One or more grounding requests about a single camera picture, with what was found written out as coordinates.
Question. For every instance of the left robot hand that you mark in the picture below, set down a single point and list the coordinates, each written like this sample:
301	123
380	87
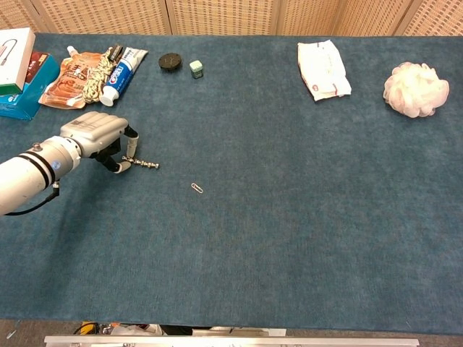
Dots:
94	132

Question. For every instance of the orange spouted drink pouch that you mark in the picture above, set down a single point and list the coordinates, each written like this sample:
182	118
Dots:
67	85

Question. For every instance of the blue white toothpaste tube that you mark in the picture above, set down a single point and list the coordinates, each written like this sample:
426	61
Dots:
121	77

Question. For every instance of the blue tissue box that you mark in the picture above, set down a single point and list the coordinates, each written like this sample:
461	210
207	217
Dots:
29	95

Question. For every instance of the brown red chocolate box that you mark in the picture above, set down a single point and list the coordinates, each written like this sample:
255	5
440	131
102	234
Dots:
34	67

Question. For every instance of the black round disc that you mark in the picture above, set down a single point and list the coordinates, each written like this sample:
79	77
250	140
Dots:
169	61

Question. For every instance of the white green flat box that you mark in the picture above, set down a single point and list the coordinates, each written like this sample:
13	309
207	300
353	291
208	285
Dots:
12	61

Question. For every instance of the silver paper clip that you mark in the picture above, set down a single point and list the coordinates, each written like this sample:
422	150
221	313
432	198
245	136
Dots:
197	188

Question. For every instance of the pale green cube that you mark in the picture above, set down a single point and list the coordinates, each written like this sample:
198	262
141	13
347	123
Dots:
196	68

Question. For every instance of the woven folding screen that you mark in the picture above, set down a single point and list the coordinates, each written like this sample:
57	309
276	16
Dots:
231	16

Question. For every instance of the white wet wipes pack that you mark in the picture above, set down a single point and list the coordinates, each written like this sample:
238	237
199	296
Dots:
323	68

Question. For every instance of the pink white bath loofah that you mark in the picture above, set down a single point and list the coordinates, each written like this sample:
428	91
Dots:
415	88

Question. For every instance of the aluminium profile rail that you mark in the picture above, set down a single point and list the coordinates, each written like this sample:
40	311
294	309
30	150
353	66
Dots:
231	340

